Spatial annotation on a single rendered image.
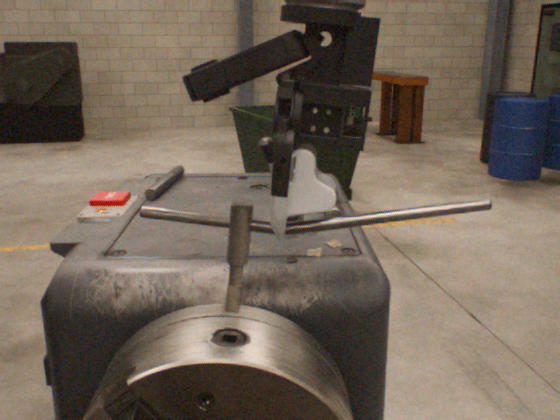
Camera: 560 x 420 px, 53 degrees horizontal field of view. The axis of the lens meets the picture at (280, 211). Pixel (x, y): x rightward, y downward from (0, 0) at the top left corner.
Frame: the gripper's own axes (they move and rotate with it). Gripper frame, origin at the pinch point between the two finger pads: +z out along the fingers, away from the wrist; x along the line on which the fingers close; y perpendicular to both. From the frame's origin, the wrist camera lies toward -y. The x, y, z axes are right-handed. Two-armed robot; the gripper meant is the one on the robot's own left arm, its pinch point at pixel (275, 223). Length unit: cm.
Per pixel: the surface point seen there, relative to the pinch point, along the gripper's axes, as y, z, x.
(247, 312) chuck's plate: -2.5, 13.1, 6.2
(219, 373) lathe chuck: -3.7, 14.5, -4.5
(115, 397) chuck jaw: -13.7, 18.2, -5.4
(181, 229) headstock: -15.9, 12.1, 28.5
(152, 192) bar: -25, 11, 44
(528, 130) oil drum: 234, 49, 588
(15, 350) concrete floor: -138, 149, 194
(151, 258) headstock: -16.9, 12.3, 16.4
